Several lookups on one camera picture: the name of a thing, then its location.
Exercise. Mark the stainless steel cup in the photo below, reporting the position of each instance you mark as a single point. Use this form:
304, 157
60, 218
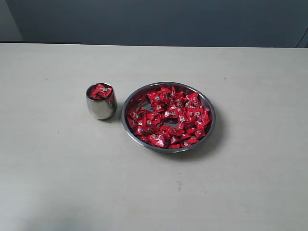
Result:
102, 109

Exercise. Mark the pile of red wrapped candies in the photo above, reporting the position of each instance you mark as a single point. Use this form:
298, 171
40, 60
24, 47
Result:
183, 120

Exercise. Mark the stainless steel bowl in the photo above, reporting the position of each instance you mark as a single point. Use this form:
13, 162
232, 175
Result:
137, 140

